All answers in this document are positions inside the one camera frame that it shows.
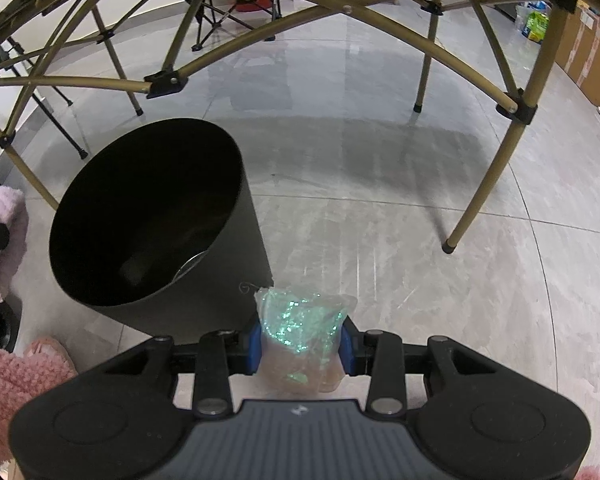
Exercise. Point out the tan folding table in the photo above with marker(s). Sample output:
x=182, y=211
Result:
x=516, y=110

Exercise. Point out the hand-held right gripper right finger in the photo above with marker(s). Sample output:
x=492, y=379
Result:
x=345, y=347

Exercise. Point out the pink fuzzy slipper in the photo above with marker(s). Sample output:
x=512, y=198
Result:
x=52, y=355

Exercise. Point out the black folding chair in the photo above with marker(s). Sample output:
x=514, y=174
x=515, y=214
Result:
x=196, y=46

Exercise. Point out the green packet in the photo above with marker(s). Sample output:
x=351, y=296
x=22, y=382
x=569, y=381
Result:
x=536, y=25

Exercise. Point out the clear glitter plastic bag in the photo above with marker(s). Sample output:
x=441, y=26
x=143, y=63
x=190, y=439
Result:
x=300, y=320

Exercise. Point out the large taped cardboard box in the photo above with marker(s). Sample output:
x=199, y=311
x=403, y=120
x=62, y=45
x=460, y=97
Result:
x=590, y=55

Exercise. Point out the white plastic bag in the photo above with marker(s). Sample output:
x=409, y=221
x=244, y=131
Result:
x=540, y=6

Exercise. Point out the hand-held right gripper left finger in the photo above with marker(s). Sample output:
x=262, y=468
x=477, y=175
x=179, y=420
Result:
x=254, y=347

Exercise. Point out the lilac fluffy cloth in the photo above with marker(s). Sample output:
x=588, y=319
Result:
x=5, y=205

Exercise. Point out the pink fuzzy pants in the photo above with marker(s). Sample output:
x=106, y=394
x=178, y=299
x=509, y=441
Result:
x=10, y=400

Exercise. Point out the black round bin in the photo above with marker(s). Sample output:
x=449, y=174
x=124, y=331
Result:
x=145, y=200

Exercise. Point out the red bag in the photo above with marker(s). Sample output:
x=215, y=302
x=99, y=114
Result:
x=255, y=2

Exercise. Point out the black tripod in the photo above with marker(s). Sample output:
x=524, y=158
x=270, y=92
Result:
x=81, y=152

